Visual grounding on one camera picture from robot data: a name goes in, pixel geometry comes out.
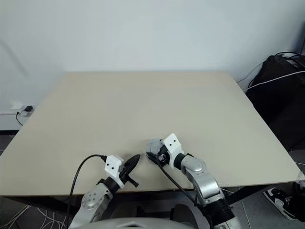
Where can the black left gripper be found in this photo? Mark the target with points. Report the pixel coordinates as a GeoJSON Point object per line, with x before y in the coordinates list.
{"type": "Point", "coordinates": [125, 178]}

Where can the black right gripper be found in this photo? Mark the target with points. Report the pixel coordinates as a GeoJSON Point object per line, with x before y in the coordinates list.
{"type": "Point", "coordinates": [163, 157]}

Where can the grey motor housing copper windings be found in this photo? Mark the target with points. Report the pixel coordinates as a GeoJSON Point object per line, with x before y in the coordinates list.
{"type": "Point", "coordinates": [151, 146]}

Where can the round cover with circuit board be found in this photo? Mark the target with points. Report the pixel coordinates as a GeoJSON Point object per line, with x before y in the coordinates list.
{"type": "Point", "coordinates": [157, 143]}

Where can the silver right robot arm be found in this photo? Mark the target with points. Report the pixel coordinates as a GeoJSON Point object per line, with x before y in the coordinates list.
{"type": "Point", "coordinates": [202, 176]}

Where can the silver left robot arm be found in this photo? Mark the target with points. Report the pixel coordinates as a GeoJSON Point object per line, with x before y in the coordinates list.
{"type": "Point", "coordinates": [91, 200]}

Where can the grey robot torso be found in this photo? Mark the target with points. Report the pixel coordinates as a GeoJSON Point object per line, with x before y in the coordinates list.
{"type": "Point", "coordinates": [133, 223]}

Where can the black power adapter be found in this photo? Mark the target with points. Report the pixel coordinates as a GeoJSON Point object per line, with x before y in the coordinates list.
{"type": "Point", "coordinates": [29, 108]}

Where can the black and white sneaker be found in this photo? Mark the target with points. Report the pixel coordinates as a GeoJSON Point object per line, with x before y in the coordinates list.
{"type": "Point", "coordinates": [278, 199]}

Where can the large black bag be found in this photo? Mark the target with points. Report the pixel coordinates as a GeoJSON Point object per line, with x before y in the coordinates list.
{"type": "Point", "coordinates": [278, 105]}

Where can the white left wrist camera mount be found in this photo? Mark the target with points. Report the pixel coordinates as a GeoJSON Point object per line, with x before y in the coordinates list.
{"type": "Point", "coordinates": [113, 167]}

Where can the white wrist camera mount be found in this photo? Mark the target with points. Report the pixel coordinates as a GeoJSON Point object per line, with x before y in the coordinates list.
{"type": "Point", "coordinates": [172, 143]}
{"type": "Point", "coordinates": [113, 167]}

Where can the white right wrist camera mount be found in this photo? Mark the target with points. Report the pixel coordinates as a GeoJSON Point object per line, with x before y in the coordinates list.
{"type": "Point", "coordinates": [172, 143]}

